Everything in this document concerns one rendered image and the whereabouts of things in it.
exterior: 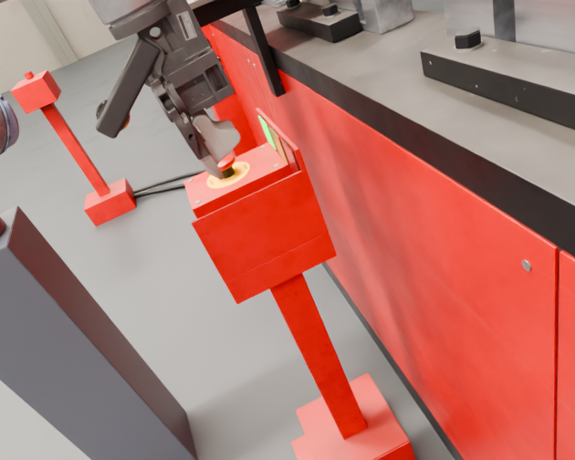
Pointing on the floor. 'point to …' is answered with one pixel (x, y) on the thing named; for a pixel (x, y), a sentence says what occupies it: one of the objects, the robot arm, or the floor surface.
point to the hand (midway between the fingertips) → (212, 172)
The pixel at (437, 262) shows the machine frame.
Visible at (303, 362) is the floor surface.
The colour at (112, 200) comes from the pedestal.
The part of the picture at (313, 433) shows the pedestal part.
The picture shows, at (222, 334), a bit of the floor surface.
